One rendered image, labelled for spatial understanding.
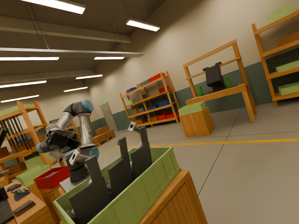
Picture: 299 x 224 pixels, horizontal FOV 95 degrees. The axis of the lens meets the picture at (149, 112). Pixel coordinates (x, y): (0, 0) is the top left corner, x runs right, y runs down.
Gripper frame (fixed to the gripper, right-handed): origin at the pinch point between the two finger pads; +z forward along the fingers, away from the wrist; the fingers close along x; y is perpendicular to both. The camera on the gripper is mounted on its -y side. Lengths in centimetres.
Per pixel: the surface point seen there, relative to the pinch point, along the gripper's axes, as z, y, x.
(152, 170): 25.4, -34.8, 5.9
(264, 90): 7, -422, 306
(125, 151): 11.5, -23.6, 8.6
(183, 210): 38, -59, -7
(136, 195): 28.2, -26.9, -5.9
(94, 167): 16.7, -6.6, -1.0
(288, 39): 43, -301, 368
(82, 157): 13.3, -1.2, 0.8
